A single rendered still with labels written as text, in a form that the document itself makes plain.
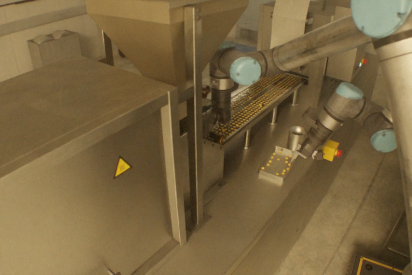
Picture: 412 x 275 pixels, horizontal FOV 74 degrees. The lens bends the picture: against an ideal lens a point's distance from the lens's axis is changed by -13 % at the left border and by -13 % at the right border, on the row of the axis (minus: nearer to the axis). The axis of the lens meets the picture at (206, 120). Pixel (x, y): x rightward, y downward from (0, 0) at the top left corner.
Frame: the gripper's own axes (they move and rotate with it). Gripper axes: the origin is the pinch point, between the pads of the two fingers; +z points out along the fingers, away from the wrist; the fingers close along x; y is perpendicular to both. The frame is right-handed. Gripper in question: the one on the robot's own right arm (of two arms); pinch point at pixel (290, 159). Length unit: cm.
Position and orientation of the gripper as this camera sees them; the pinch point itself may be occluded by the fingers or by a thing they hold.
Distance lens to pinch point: 123.9
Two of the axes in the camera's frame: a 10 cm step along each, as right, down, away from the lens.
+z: -4.1, 7.6, 5.1
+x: 3.7, -3.6, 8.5
